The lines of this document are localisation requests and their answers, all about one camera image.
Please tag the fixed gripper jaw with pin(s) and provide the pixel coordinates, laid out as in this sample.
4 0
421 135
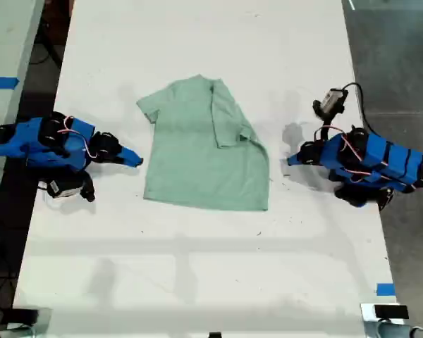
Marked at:
297 162
121 159

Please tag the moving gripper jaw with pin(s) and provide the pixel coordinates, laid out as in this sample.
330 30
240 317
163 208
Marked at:
297 157
128 152

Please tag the pale green T-shirt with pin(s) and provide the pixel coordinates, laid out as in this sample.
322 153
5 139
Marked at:
197 158

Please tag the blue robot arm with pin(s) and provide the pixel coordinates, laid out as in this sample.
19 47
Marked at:
391 158
24 144

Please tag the long blue tape strip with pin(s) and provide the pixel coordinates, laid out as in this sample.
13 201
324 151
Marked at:
1 83

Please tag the short blue tape strip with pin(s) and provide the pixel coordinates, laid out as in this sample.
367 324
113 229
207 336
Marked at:
386 289

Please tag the black box on white holder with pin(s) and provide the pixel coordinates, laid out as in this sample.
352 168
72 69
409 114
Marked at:
391 312

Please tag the black box with clear base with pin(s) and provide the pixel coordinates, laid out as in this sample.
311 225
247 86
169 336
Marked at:
24 316

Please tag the small black clamp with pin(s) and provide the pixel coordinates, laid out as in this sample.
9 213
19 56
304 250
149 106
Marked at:
215 335

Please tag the arm camera stalk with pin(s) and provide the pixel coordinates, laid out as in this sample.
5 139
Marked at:
328 119
88 188

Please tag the arm camera box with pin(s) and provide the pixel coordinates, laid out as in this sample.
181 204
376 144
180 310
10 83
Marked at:
333 99
61 188

